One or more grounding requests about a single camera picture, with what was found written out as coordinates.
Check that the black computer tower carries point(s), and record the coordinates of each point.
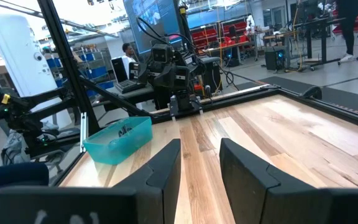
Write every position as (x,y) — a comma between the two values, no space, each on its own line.
(275,59)

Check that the silver aluminium bar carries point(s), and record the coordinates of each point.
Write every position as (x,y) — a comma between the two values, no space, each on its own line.
(83,133)

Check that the white pillar with round dial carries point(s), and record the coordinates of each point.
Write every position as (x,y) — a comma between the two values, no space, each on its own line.
(20,56)

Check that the person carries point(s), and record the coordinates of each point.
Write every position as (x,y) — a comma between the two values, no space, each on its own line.
(348,28)
(128,56)

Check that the black aluminium table frame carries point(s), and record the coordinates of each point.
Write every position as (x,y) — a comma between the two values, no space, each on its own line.
(68,62)

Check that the grey office chair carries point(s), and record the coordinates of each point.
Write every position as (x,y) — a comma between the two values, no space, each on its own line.
(14,146)

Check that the green translucent plastic tray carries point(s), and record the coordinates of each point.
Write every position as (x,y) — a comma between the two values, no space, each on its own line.
(120,149)

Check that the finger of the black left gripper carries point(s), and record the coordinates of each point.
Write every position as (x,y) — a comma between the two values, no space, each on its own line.
(165,77)
(144,73)

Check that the black keyboard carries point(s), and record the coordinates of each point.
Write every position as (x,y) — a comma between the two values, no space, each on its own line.
(129,85)

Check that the black device with green lights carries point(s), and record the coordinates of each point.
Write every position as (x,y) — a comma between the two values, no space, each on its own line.
(26,118)

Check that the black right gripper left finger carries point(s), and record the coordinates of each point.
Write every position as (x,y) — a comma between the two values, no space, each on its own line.
(104,205)

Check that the red storage shelving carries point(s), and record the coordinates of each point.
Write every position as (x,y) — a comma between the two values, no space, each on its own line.
(216,35)

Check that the dark blue chair back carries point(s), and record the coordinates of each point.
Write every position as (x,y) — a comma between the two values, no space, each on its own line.
(11,177)

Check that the black standing desk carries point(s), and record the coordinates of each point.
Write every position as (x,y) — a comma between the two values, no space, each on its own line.
(315,28)

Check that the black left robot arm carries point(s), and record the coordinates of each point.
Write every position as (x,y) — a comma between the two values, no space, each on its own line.
(183,96)

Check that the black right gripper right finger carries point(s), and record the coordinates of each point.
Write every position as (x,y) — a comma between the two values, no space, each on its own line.
(291,205)

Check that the large monitor with blue screen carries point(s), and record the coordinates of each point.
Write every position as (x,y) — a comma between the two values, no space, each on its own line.
(154,28)

